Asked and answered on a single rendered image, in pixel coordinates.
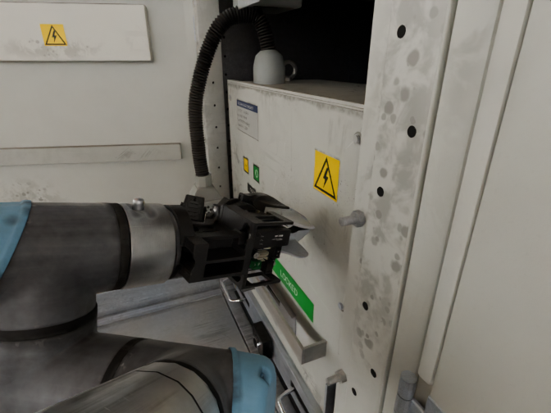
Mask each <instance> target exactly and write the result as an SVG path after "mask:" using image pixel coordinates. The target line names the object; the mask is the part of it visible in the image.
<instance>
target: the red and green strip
mask: <svg viewBox="0 0 551 413"><path fill-rule="evenodd" d="M273 270H274V271H275V273H276V274H277V276H278V277H279V278H280V280H281V281H282V283H283V284H284V285H285V287H286V288H287V289H288V290H289V292H290V293H291V295H292V296H293V297H294V299H295V300H296V302H297V303H298V304H299V305H300V306H301V308H302V309H303V311H304V312H305V313H306V315H307V316H308V318H309V319H310V320H311V322H312V323H313V311H314V304H313V303H312V302H311V300H310V299H309V298H308V297H307V295H306V294H305V293H304V291H303V290H302V289H301V288H300V287H299V286H298V285H297V283H296V282H295V281H294V279H293V278H292V277H291V276H290V274H289V273H288V272H287V270H286V269H285V268H284V267H283V266H282V265H281V264H280V262H279V261H278V260H277V259H275V265H274V266H273Z"/></svg>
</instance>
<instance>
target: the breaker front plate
mask: <svg viewBox="0 0 551 413"><path fill-rule="evenodd" d="M228 98H229V113H230V144H231V160H232V175H233V191H234V198H238V196H239V193H250V192H249V191H248V183H249V184H250V185H251V186H252V187H253V188H254V189H255V190H256V193H265V194H267V195H269V196H272V197H273V198H275V199H276V200H278V201H279V202H281V203H283V204H285V205H286V206H288V207H290V208H292V209H294V210H295V211H297V212H298V213H300V214H301V215H303V216H305V217H306V218H307V220H308V221H309V223H311V224H312V225H314V226H315V229H310V232H309V233H308V234H306V235H305V236H304V237H303V238H302V239H301V240H299V241H298V242H299V243H300V244H301V245H302V246H303V248H304V249H305V250H306V251H307V252H308V256H307V257H304V258H297V257H294V256H291V255H288V254H284V253H281V254H280V258H276V259H277V260H278V261H279V262H280V264H281V265H282V266H283V267H284V268H285V269H286V270H287V272H288V273H289V274H290V276H291V277H292V278H293V279H294V281H295V282H296V283H297V285H298V286H299V287H300V288H301V289H302V290H303V291H304V293H305V294H306V295H307V297H308V298H309V299H310V300H311V302H312V303H313V304H314V311H313V323H312V322H311V320H310V319H309V318H308V316H307V315H306V313H305V312H304V311H303V309H302V308H301V306H300V305H299V304H298V303H297V302H296V300H295V299H294V297H293V296H292V295H291V293H290V292H289V290H288V289H287V288H286V287H285V285H284V284H283V283H282V281H280V282H279V283H275V284H268V285H269V286H270V288H271V290H272V291H273V292H272V291H271V290H270V288H269V287H268V286H267V288H266V291H267V292H268V293H269V295H270V296H271V298H272V300H273V301H274V303H275V304H276V305H277V307H278V309H279V310H280V312H281V314H282V315H283V317H284V318H285V319H286V321H287V322H288V324H289V326H290V328H291V329H292V330H293V331H294V333H295V335H296V336H297V338H298V340H299V341H300V343H301V344H302V345H303V347H305V346H307V345H310V344H313V343H317V342H320V341H322V340H326V341H327V344H326V356H323V357H321V358H319V359H316V360H314V361H310V362H308V363H305V364H303V365H301V363H300V362H299V360H298V358H297V357H296V355H295V354H294V352H293V350H292V348H291V347H290V345H289V344H288V342H287V340H286V339H285V336H284V335H283V334H282V333H281V331H280V329H279V327H278V325H277V324H276V322H275V321H274V319H273V317H272V316H271V314H270V312H269V311H268V310H267V308H266V306H265V304H264V302H263V301H262V299H261V298H260V296H259V294H258V293H257V291H256V289H253V290H252V292H253V294H254V296H255V298H256V299H257V301H258V303H259V304H260V306H261V308H262V309H263V311H264V313H265V314H266V317H267V318H268V320H269V321H270V323H271V325H272V327H273V328H274V330H275V331H276V333H277V335H278V337H279V338H280V341H281V342H282V343H283V345H284V346H285V349H286V351H287V352H288V353H289V355H290V357H291V359H292V361H293V362H294V364H295V365H296V367H297V369H298V371H299V373H300V374H301V375H302V377H303V379H304V381H305V383H306V384H307V386H308V388H309V389H310V391H311V393H312V395H313V396H314V398H315V399H316V402H317V403H318V405H319V407H320V408H321V410H322V412H323V409H324V399H325V388H326V378H328V377H330V376H332V375H334V374H335V371H337V370H338V365H339V350H340V341H341V333H342V324H343V316H344V301H345V293H346V284H347V276H348V260H349V252H350V243H351V235H352V227H353V225H345V226H341V225H340V224H339V218H340V217H345V216H350V215H351V213H352V212H353V211H354V203H355V194H356V186H357V170H358V162H359V153H360V145H361V137H362V121H363V112H364V111H357V110H353V109H348V108H345V107H337V106H333V105H330V104H325V103H321V102H314V101H310V100H306V99H302V98H295V97H291V96H287V95H283V94H278V93H272V92H267V91H264V90H260V89H255V88H249V87H244V86H240V85H236V84H229V83H228ZM237 99H238V100H240V101H243V102H247V103H250V104H253V105H255V106H257V118H258V141H257V140H256V139H255V138H252V137H251V136H249V135H247V134H246V133H244V132H242V131H240V130H239V129H238V116H237ZM315 150H317V151H318V152H322V153H324V154H326V155H327V156H329V157H333V158H334V159H336V160H338V161H339V181H338V192H337V202H335V201H334V200H332V199H330V198H329V197H327V196H326V195H325V194H323V193H321V192H320V191H318V190H316V189H315V188H313V185H314V167H315ZM244 156H245V157H246V158H248V174H247V173H246V172H245V171H244ZM253 164H255V165H256V166H258V167H259V183H258V182H257V181H256V180H255V179H254V178H253ZM273 293H274V294H275V295H276V297H277V298H278V300H279V301H280V302H279V301H278V300H277V299H276V297H275V295H274V294H273Z"/></svg>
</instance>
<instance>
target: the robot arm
mask: <svg viewBox="0 0 551 413"><path fill-rule="evenodd" d="M204 201H205V198H204V197H197V196H193V195H188V194H186V196H185V199H184V202H182V203H181V204H180V205H162V204H161V203H145V201H144V199H143V198H141V197H135V198H134V199H133V202H132V203H108V202H31V201H30V200H22V201H20V202H0V413H275V406H276V369H275V367H274V364H273V363H272V361H271V360H270V359H269V358H268V357H266V356H263V355H258V354H253V353H249V352H241V351H237V349H236V348H235V347H229V348H228V349H223V348H216V347H204V346H199V345H193V344H186V343H174V342H168V341H162V340H156V339H150V338H137V337H131V336H125V335H118V334H107V333H99V332H98V331H97V328H98V304H97V302H96V294H97V293H104V292H109V291H113V290H118V289H127V288H137V287H143V286H148V285H154V284H164V283H165V282H166V281H167V280H168V279H178V278H184V279H185V280H186V281H187V282H188V283H189V284H191V283H196V282H201V281H206V280H212V279H221V278H226V277H227V278H228V279H229V280H231V281H232V282H233V283H234V284H235V285H236V286H238V287H239V288H240V289H241V290H243V289H247V288H255V287H259V286H263V285H268V284H275V283H279V282H280V279H279V278H277V277H276V276H275V275H273V274H272V269H273V266H274V265H275V264H276V262H275V260H276V258H280V254H281V253H284V254H288V255H291V256H294V257H297V258H304V257H307V256H308V252H307V251H306V250H305V249H304V248H303V246H302V245H301V244H300V243H299V242H298V241H299V240H301V239H302V238H303V237H304V236H305V235H306V234H308V233H309V232H310V229H315V226H314V225H312V224H311V223H309V221H308V220H307V218H306V217H305V216H303V215H301V214H300V213H298V212H297V211H295V210H294V209H292V208H290V207H289V206H286V205H285V204H283V203H281V202H279V201H278V200H276V199H275V198H273V197H272V196H269V195H267V194H265V193H239V196H238V198H231V199H229V198H227V197H223V198H222V199H221V200H220V202H219V203H218V204H213V205H212V212H211V213H206V209H207V207H206V206H204ZM283 225H286V226H287V227H289V228H286V227H284V226H283ZM251 270H260V271H261V272H257V273H251V274H248V272H249V271H251ZM260 275H262V276H263V277H264V278H266V279H267V280H266V281H262V282H257V283H252V284H251V283H250V282H249V281H248V280H247V278H251V277H255V276H260Z"/></svg>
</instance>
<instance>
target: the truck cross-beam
mask: <svg viewBox="0 0 551 413"><path fill-rule="evenodd" d="M236 290H237V292H238V294H239V296H240V298H244V297H246V301H243V304H244V305H245V307H246V309H247V311H248V313H249V315H250V317H251V319H252V321H253V323H257V322H259V321H262V323H263V324H264V326H265V327H266V330H267V332H268V333H269V334H270V336H271V339H272V359H273V361H274V362H275V365H276V367H277V369H278V371H279V372H280V374H281V376H282V378H283V380H284V382H285V384H286V386H287V388H288V389H289V388H292V387H293V386H295V390H296V391H294V392H292V393H291V395H292V397H293V399H294V401H295V403H296V405H297V407H298V409H299V410H300V412H301V413H323V412H322V410H321V408H320V407H319V405H318V403H317V402H316V399H315V398H314V396H313V395H312V393H311V391H310V389H309V388H308V386H307V384H306V383H305V381H304V379H303V377H302V375H301V374H300V373H299V371H298V369H297V367H296V365H295V364H294V362H293V361H292V359H291V357H290V355H289V353H288V352H287V351H286V349H285V346H284V345H283V343H282V342H281V341H280V338H279V337H278V335H277V333H276V331H275V330H274V328H273V327H272V325H271V323H270V321H269V320H268V318H267V317H266V314H265V313H264V311H263V309H262V308H261V306H260V304H259V303H258V301H257V299H256V298H255V296H254V294H253V292H252V290H249V291H247V292H243V293H242V292H241V290H240V288H239V287H238V286H236Z"/></svg>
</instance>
